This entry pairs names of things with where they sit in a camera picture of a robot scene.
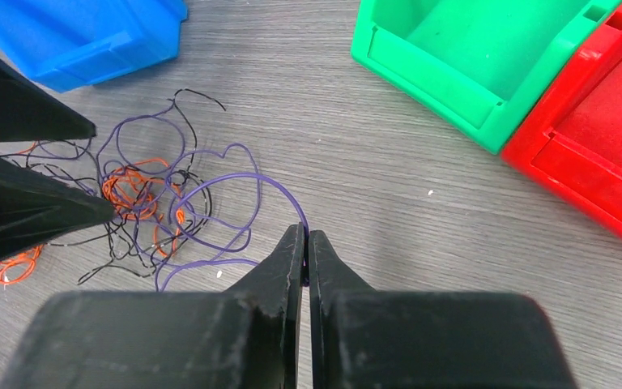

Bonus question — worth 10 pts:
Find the red plastic bin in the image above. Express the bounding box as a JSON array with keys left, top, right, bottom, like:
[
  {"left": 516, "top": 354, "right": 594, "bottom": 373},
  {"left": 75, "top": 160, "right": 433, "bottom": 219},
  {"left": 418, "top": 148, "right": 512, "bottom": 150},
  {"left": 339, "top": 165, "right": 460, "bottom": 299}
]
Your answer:
[{"left": 501, "top": 3, "right": 622, "bottom": 238}]

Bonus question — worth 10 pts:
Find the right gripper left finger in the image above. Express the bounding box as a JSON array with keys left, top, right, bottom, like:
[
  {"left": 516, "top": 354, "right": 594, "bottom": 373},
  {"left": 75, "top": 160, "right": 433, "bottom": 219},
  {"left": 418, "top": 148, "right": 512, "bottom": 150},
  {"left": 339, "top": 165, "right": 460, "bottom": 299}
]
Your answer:
[{"left": 0, "top": 224, "right": 306, "bottom": 388}]

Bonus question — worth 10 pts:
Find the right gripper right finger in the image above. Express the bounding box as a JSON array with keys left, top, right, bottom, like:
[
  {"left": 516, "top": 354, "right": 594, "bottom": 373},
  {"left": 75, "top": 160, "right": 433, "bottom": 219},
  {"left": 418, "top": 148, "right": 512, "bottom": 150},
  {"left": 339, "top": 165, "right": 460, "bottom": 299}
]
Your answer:
[{"left": 309, "top": 230, "right": 577, "bottom": 388}]

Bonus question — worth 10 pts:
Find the green plastic bin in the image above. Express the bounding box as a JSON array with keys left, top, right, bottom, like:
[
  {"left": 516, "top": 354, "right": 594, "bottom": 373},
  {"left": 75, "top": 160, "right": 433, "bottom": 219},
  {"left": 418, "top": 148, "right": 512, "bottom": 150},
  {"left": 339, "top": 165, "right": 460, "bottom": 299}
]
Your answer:
[{"left": 351, "top": 0, "right": 618, "bottom": 154}]

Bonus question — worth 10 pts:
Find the purple wire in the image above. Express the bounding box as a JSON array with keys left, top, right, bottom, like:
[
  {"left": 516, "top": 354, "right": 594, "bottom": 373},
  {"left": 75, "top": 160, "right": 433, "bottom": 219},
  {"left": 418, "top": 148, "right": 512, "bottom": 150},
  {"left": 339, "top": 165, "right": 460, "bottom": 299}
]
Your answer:
[{"left": 37, "top": 101, "right": 311, "bottom": 292}]

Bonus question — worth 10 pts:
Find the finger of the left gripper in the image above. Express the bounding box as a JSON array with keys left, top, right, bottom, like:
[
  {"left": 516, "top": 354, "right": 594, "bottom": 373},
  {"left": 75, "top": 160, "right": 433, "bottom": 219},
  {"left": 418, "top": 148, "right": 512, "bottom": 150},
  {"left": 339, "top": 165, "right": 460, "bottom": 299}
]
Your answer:
[
  {"left": 0, "top": 59, "right": 96, "bottom": 143},
  {"left": 0, "top": 158, "right": 114, "bottom": 261}
]

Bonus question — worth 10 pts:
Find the black wire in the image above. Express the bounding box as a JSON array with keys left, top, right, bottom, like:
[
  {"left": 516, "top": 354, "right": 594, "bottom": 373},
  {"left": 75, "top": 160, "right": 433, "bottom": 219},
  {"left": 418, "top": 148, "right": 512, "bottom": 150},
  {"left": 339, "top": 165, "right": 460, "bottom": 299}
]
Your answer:
[{"left": 0, "top": 88, "right": 228, "bottom": 285}]

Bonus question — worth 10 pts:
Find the blue plastic bin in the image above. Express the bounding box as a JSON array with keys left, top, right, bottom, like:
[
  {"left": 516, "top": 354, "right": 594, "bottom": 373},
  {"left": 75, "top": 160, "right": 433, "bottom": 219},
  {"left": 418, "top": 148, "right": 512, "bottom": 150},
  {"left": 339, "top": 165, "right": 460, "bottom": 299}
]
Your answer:
[{"left": 0, "top": 0, "right": 188, "bottom": 92}]

